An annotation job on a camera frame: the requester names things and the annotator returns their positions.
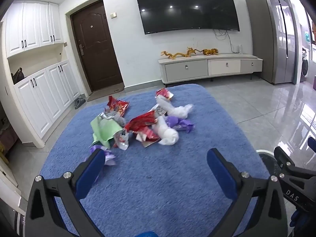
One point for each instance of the brown doormat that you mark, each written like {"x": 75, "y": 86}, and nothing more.
{"x": 106, "y": 94}

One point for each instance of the grey refrigerator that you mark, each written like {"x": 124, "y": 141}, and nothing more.
{"x": 269, "y": 37}

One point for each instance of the black wall television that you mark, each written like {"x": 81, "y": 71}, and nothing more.
{"x": 185, "y": 5}

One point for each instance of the white hallway cabinet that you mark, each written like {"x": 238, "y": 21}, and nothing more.
{"x": 44, "y": 91}

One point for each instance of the dark brown door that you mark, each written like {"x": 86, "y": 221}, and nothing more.
{"x": 96, "y": 49}

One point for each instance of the torn red white wrapper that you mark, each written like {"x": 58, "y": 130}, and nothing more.
{"x": 148, "y": 137}

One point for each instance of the purple plastic wrapper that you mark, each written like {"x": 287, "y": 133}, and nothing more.
{"x": 177, "y": 122}
{"x": 109, "y": 156}

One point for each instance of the white plastic bag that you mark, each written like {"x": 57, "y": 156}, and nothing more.
{"x": 180, "y": 111}
{"x": 167, "y": 133}

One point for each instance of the dark red wrapper printed back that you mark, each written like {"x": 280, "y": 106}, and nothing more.
{"x": 160, "y": 110}

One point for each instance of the washing machine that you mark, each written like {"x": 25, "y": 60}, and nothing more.
{"x": 305, "y": 66}

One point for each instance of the small white red packet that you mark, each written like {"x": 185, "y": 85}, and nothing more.
{"x": 122, "y": 140}

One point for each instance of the red foil bag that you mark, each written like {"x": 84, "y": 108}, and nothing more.
{"x": 140, "y": 123}

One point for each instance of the golden dragon figurine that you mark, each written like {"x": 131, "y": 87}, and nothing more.
{"x": 177, "y": 54}

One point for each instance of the red and white wrapper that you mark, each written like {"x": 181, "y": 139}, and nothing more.
{"x": 164, "y": 93}

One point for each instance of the small white device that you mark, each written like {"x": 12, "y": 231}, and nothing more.
{"x": 240, "y": 49}

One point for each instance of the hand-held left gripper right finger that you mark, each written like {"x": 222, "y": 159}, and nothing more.
{"x": 217, "y": 167}

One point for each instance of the purple box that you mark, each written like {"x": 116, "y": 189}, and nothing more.
{"x": 314, "y": 85}

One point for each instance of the pair of grey slippers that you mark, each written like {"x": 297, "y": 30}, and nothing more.
{"x": 79, "y": 103}

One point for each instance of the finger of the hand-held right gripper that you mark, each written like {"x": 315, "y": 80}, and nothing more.
{"x": 284, "y": 156}
{"x": 312, "y": 143}

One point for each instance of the golden tiger figurine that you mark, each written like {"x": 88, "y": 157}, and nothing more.
{"x": 209, "y": 51}

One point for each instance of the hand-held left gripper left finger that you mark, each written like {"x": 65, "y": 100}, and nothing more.
{"x": 90, "y": 170}

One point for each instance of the grey waste bin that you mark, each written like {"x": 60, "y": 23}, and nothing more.
{"x": 266, "y": 161}

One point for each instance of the blue shaggy rug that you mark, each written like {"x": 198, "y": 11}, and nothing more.
{"x": 158, "y": 177}

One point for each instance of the green paper bag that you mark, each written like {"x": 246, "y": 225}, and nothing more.
{"x": 106, "y": 130}

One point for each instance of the beige light switch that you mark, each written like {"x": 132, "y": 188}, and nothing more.
{"x": 113, "y": 15}

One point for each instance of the silver white printed wrapper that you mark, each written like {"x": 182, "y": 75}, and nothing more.
{"x": 116, "y": 118}

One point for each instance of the dark handbag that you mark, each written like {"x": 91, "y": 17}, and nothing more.
{"x": 17, "y": 76}

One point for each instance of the white grey television stand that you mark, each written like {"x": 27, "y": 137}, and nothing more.
{"x": 185, "y": 69}

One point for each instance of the red snack bag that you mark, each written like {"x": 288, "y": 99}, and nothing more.
{"x": 118, "y": 106}

